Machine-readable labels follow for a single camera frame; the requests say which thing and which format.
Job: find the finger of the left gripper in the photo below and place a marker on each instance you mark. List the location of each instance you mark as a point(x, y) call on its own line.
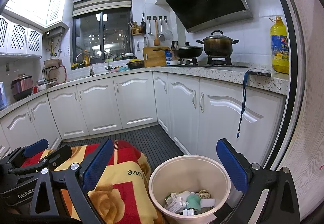
point(51, 161)
point(35, 148)

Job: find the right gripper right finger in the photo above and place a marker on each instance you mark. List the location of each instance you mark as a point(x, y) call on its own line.
point(281, 204)

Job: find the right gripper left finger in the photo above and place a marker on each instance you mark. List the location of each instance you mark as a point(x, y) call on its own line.
point(78, 179)

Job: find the white foam block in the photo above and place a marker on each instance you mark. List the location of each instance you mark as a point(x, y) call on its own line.
point(207, 202)

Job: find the green terry cloth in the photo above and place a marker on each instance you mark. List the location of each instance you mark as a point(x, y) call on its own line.
point(193, 202)

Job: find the silver blue medicine box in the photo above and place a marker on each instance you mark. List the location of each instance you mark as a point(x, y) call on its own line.
point(178, 205)

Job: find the beige knitted rag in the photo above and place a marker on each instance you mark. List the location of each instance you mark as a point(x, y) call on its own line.
point(204, 194)

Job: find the long white green box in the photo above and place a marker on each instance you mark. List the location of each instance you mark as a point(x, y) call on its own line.
point(170, 198)

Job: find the chrome kitchen faucet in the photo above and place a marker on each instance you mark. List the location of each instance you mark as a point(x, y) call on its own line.
point(87, 61)

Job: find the beige round trash bin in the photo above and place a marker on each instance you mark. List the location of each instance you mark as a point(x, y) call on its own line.
point(189, 173)

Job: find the dark kitchen window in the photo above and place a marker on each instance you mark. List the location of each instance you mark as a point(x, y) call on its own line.
point(104, 35)

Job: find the red yellow orange blanket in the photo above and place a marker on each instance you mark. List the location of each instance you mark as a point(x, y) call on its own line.
point(121, 195)

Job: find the blue white kettle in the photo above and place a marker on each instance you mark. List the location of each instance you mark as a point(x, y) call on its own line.
point(3, 98)

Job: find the copper rice cooker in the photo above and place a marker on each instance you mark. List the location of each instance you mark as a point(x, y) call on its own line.
point(22, 87)

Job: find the black floor mat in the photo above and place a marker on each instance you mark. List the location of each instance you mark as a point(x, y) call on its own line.
point(153, 141)

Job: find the yellow black casserole pot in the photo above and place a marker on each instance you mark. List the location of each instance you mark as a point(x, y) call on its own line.
point(135, 63)

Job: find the white water heater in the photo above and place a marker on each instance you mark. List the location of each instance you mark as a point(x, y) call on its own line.
point(56, 30)

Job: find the wooden cutting board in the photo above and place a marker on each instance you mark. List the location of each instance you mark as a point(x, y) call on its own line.
point(155, 56)

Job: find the black smartphone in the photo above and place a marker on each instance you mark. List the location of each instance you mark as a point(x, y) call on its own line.
point(259, 72)

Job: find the yellow cooking oil bottle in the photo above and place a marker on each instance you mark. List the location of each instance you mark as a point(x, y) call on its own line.
point(279, 46)

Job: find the black wok with lid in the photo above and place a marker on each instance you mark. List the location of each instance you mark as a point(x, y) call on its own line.
point(185, 52)

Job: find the bronze stock pot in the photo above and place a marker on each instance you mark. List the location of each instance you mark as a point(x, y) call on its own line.
point(217, 44)

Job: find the red wire dish rack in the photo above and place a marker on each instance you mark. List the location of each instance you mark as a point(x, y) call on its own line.
point(54, 72)

